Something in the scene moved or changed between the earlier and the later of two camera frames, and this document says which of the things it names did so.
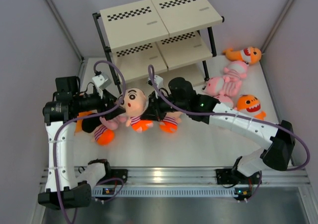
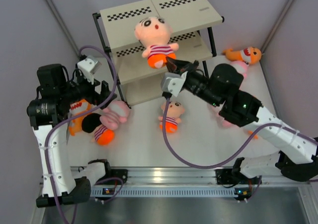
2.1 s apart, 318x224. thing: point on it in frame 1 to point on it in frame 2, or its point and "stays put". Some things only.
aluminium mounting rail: [200, 177] stays put
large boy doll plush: [135, 103] to [155, 32]
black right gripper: [153, 112] to [176, 66]
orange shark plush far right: [250, 55] stays put
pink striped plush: [235, 71] stays put
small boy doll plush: [170, 121] stays put
